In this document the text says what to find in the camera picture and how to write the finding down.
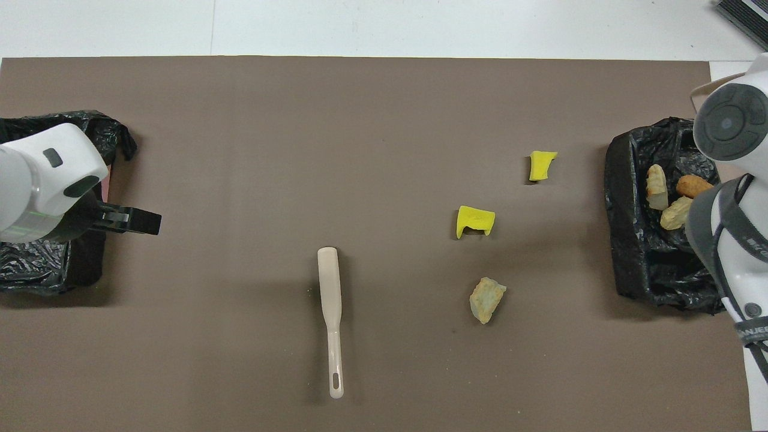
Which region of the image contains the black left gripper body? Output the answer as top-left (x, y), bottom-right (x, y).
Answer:
top-left (59, 197), bottom-right (104, 242)

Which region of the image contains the beige hand brush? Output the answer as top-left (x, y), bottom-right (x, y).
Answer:
top-left (317, 246), bottom-right (346, 400)

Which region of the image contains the arched yellow sponge piece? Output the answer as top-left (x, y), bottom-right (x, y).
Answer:
top-left (456, 205), bottom-right (497, 240)

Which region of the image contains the orange striped foam chunk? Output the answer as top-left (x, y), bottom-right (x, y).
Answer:
top-left (646, 163), bottom-right (669, 211)

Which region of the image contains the pale cream foam chunk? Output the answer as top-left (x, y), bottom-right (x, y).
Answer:
top-left (659, 196), bottom-right (694, 231)

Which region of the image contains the brown cork-like foam chunk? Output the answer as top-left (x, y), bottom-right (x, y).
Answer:
top-left (676, 174), bottom-right (715, 200)

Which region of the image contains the beige plastic dustpan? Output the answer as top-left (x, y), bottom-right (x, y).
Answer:
top-left (689, 70), bottom-right (747, 115)

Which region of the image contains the black bag bin, pink patch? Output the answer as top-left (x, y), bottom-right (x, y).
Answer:
top-left (0, 110), bottom-right (138, 295)

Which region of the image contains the black bag-lined bin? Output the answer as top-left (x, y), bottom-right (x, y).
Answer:
top-left (604, 116), bottom-right (745, 315)

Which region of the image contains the large brown table mat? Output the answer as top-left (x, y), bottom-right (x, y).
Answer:
top-left (0, 56), bottom-right (754, 432)

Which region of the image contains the pale greenish foam chunk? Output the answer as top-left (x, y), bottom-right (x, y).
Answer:
top-left (469, 277), bottom-right (508, 325)

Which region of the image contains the dark grey ribbed object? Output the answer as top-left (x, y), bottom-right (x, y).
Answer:
top-left (713, 0), bottom-right (768, 52)

